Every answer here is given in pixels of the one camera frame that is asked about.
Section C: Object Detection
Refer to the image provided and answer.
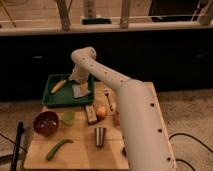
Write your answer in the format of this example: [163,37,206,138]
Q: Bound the green plastic tray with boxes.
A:
[42,74,95,108]

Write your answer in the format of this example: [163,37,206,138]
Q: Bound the dark red bowl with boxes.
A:
[33,111,59,136]

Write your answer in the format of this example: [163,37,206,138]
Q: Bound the brown wooden block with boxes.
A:
[85,105,98,125]

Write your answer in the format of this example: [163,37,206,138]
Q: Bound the green cucumber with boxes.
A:
[45,139,73,161]

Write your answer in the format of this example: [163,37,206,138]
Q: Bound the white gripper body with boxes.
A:
[68,68,88,84]

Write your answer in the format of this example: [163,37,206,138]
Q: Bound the green plastic cup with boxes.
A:
[61,110,75,126]

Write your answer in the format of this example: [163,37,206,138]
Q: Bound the black pole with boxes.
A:
[10,122,24,171]

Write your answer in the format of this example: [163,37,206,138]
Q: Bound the metal cup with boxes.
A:
[94,127,106,148]

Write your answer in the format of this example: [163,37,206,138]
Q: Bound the grey towel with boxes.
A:
[72,84,90,98]

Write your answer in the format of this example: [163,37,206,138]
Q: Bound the black cable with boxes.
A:
[168,132,213,171]

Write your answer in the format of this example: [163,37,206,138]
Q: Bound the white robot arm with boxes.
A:
[70,47,177,171]

